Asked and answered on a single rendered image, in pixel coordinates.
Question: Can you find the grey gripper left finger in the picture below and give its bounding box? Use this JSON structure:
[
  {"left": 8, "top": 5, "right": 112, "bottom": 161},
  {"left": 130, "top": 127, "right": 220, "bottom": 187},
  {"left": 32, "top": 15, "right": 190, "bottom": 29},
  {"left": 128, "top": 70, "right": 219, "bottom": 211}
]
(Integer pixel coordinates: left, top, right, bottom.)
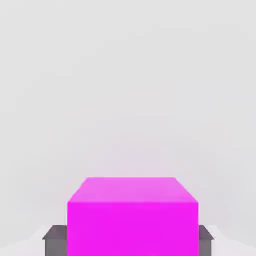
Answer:
[{"left": 3, "top": 224, "right": 68, "bottom": 256}]

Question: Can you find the small magenta cube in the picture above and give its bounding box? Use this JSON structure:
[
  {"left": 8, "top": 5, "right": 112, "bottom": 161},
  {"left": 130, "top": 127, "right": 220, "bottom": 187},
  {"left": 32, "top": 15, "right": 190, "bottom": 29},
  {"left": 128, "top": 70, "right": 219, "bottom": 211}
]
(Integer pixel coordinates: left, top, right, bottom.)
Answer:
[{"left": 66, "top": 176, "right": 200, "bottom": 256}]

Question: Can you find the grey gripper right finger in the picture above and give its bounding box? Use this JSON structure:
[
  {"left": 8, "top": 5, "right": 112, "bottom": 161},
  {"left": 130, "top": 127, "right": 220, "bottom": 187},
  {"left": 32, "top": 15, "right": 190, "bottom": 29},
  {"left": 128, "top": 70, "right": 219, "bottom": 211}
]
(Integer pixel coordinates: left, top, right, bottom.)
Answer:
[{"left": 198, "top": 224, "right": 253, "bottom": 256}]

